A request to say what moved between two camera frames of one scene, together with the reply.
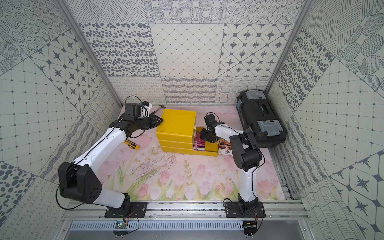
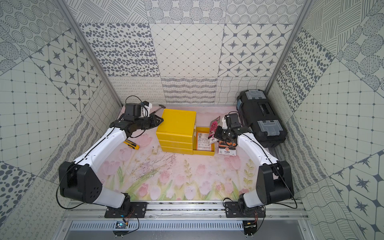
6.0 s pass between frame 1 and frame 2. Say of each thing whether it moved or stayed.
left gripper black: stayed
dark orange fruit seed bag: stayed
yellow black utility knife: stayed
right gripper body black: moved
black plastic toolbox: stayed
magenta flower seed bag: moved
